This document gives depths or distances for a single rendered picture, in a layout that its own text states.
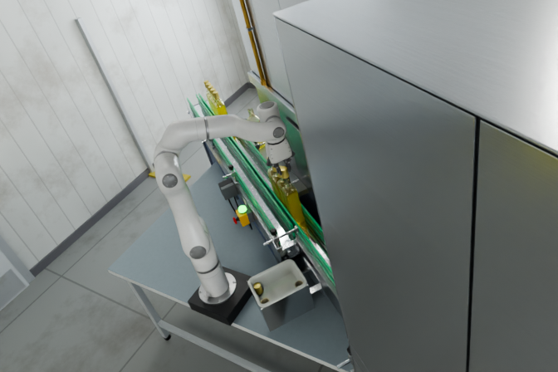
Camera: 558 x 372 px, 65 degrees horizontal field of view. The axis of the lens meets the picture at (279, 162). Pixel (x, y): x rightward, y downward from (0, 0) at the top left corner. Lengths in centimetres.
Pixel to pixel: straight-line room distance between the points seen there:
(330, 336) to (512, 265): 172
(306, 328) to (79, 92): 306
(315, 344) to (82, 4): 346
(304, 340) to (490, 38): 177
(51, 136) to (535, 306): 407
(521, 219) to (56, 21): 412
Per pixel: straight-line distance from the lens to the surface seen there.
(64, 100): 428
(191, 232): 191
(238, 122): 170
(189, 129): 169
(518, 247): 35
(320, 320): 210
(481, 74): 36
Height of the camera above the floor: 246
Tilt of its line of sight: 34 degrees down
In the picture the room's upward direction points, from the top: 15 degrees counter-clockwise
